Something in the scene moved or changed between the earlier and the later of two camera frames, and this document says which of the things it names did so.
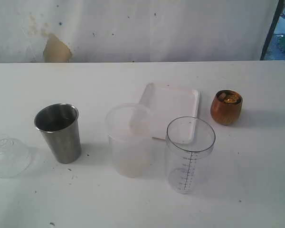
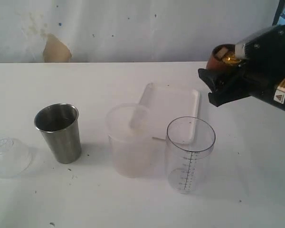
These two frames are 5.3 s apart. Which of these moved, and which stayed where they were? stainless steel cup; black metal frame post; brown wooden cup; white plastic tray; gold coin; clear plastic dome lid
Moved: brown wooden cup; gold coin
Stayed: black metal frame post; stainless steel cup; white plastic tray; clear plastic dome lid
